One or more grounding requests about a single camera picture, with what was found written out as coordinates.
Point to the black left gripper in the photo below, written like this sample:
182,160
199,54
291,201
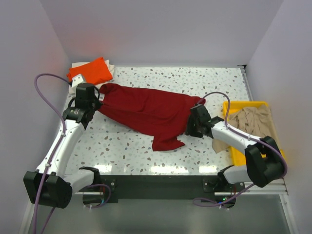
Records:
98,104

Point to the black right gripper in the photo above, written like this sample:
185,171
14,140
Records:
188,130

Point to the dark red t-shirt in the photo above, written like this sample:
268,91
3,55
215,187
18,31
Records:
161,114

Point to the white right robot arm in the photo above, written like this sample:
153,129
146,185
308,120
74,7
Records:
264,161

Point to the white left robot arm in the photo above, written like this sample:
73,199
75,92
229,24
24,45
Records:
48,185

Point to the folded orange t-shirt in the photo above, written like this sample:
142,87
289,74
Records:
94,72

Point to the folded white t-shirt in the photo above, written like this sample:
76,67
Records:
111,69

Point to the beige t-shirt in bin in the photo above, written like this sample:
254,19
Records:
255,121

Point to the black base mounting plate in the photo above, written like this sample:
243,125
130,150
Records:
176,187

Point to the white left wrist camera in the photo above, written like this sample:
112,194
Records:
76,80

